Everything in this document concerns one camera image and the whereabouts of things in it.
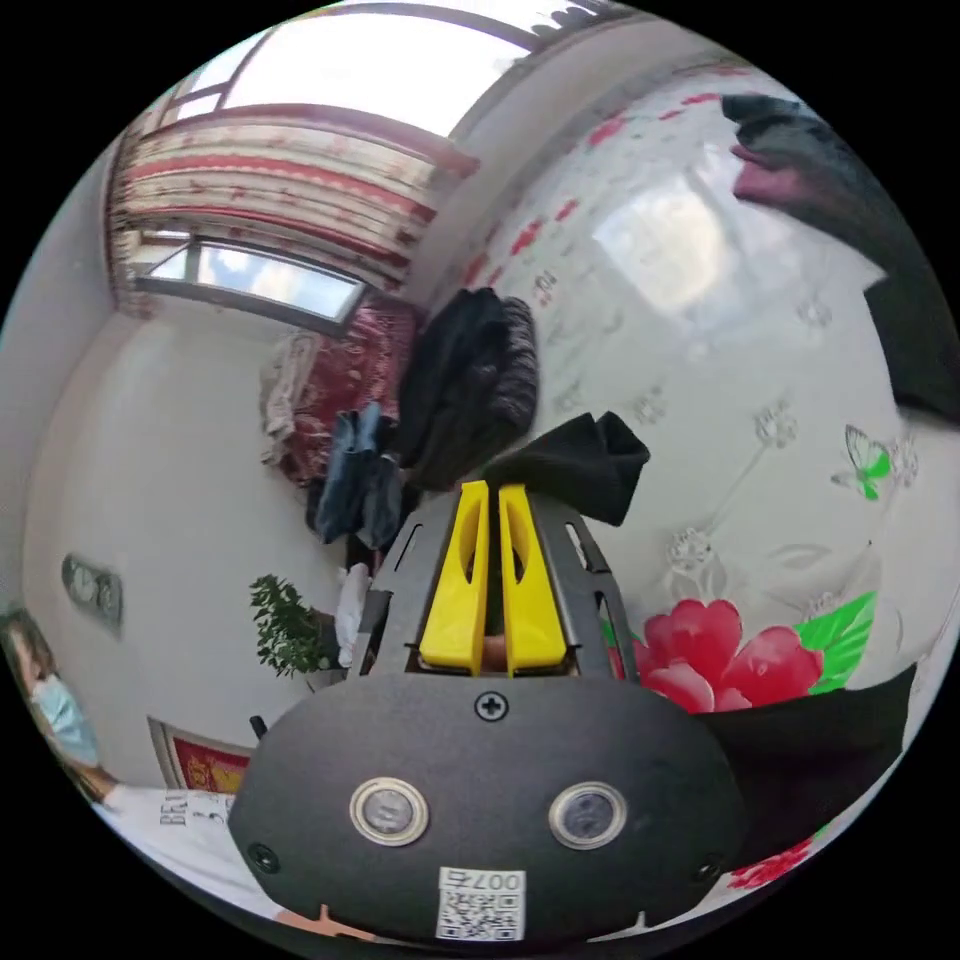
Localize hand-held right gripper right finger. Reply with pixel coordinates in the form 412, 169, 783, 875
499, 484, 567, 678

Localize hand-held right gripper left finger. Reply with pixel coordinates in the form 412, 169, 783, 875
417, 482, 490, 674

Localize black pants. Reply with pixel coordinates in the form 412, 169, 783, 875
483, 410, 918, 868

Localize person's right hand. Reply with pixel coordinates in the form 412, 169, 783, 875
275, 902, 385, 943

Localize blue jeans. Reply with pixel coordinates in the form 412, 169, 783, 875
307, 403, 408, 550

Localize green plant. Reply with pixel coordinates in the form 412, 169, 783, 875
248, 574, 335, 680

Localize pile of clothes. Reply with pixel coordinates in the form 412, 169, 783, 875
721, 92, 960, 423
395, 287, 541, 490

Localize red patterned blanket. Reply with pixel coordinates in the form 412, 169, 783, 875
260, 298, 423, 485

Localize red framed picture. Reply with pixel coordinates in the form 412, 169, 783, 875
146, 716, 256, 798

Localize bed with flower print sheet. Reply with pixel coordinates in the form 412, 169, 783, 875
408, 63, 955, 895

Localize person's body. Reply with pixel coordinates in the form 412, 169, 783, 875
0, 607, 290, 925

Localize window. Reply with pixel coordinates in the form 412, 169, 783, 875
131, 2, 595, 339

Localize red striped curtain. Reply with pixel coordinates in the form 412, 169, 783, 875
107, 103, 483, 320

